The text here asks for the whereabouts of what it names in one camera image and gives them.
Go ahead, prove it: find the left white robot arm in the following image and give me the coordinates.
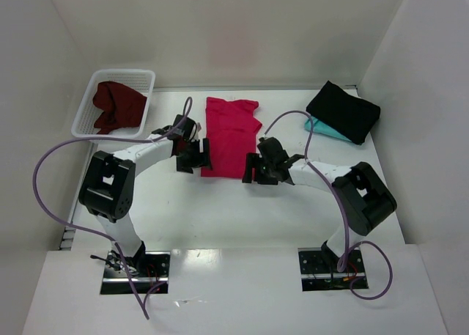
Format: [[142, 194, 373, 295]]
[[78, 114, 212, 273]]

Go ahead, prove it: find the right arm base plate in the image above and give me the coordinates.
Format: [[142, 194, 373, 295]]
[[298, 249, 369, 292]]

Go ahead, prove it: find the teal folded t shirt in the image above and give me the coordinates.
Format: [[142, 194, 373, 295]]
[[304, 117, 350, 142]]

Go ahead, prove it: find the black folded t shirt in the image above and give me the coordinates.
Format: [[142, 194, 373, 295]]
[[306, 81, 381, 145]]

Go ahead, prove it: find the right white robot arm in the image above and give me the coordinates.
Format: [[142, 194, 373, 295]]
[[242, 137, 397, 271]]

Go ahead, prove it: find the pink t shirt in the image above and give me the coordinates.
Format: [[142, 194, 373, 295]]
[[201, 97, 262, 179]]

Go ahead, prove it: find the white plastic basket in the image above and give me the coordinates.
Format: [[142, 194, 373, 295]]
[[71, 69, 155, 139]]

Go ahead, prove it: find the dark red t shirt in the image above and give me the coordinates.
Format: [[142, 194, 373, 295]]
[[92, 81, 147, 135]]

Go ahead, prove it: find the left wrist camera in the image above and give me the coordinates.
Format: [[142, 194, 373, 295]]
[[194, 122, 202, 139]]

